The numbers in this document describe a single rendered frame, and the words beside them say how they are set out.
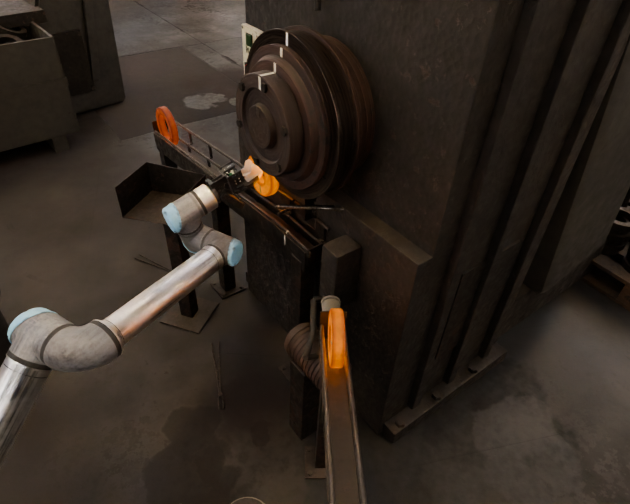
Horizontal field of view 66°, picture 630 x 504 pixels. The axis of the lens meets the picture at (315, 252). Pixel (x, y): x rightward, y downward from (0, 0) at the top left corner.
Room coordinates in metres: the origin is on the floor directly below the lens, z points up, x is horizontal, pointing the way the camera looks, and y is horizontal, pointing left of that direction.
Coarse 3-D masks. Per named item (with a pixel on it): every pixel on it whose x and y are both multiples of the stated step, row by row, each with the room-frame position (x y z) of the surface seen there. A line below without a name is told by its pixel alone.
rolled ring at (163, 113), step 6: (162, 108) 2.15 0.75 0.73; (156, 114) 2.20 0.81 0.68; (162, 114) 2.14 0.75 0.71; (168, 114) 2.12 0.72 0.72; (156, 120) 2.22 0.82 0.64; (162, 120) 2.21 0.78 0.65; (168, 120) 2.09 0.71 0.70; (174, 120) 2.11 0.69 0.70; (162, 126) 2.20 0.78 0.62; (168, 126) 2.09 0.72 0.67; (174, 126) 2.09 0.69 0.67; (162, 132) 2.18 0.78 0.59; (168, 132) 2.19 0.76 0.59; (174, 132) 2.08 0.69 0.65; (168, 138) 2.15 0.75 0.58; (174, 138) 2.08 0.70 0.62
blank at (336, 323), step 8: (336, 312) 0.87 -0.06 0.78; (328, 320) 0.91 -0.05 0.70; (336, 320) 0.84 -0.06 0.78; (344, 320) 0.84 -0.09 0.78; (328, 328) 0.90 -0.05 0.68; (336, 328) 0.82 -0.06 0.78; (344, 328) 0.82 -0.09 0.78; (328, 336) 0.88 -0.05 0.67; (336, 336) 0.80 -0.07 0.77; (344, 336) 0.80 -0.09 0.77; (328, 344) 0.86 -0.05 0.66; (336, 344) 0.78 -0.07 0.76; (344, 344) 0.79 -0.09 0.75; (328, 352) 0.85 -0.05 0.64; (336, 352) 0.77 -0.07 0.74; (344, 352) 0.77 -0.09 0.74; (336, 360) 0.77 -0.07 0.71
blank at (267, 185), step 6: (252, 162) 1.49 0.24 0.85; (264, 174) 1.43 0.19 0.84; (258, 180) 1.47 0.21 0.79; (264, 180) 1.47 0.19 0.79; (270, 180) 1.40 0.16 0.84; (276, 180) 1.41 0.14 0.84; (258, 186) 1.46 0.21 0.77; (264, 186) 1.43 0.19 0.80; (270, 186) 1.40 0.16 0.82; (276, 186) 1.41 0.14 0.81; (258, 192) 1.46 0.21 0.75; (264, 192) 1.43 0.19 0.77; (270, 192) 1.40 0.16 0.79
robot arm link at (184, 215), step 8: (192, 192) 1.31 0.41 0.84; (176, 200) 1.28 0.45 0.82; (184, 200) 1.27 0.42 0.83; (192, 200) 1.28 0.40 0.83; (200, 200) 1.28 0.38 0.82; (168, 208) 1.25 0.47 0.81; (176, 208) 1.24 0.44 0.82; (184, 208) 1.25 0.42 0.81; (192, 208) 1.26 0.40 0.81; (200, 208) 1.27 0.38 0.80; (168, 216) 1.22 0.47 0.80; (176, 216) 1.23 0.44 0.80; (184, 216) 1.23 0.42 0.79; (192, 216) 1.25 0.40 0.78; (200, 216) 1.27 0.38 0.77; (168, 224) 1.26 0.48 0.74; (176, 224) 1.21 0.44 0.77; (184, 224) 1.23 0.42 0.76; (192, 224) 1.25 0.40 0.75; (176, 232) 1.22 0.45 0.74; (184, 232) 1.24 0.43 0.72
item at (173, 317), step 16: (128, 176) 1.56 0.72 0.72; (144, 176) 1.65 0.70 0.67; (160, 176) 1.66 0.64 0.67; (176, 176) 1.64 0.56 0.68; (192, 176) 1.62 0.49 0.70; (128, 192) 1.54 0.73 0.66; (144, 192) 1.63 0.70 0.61; (160, 192) 1.66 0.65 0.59; (176, 192) 1.64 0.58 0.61; (128, 208) 1.52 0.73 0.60; (144, 208) 1.54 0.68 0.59; (160, 208) 1.54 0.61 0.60; (176, 240) 1.50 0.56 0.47; (176, 256) 1.51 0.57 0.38; (176, 304) 1.58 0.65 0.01; (192, 304) 1.52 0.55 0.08; (208, 304) 1.59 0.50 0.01; (160, 320) 1.48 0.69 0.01; (176, 320) 1.48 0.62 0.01; (192, 320) 1.49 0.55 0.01
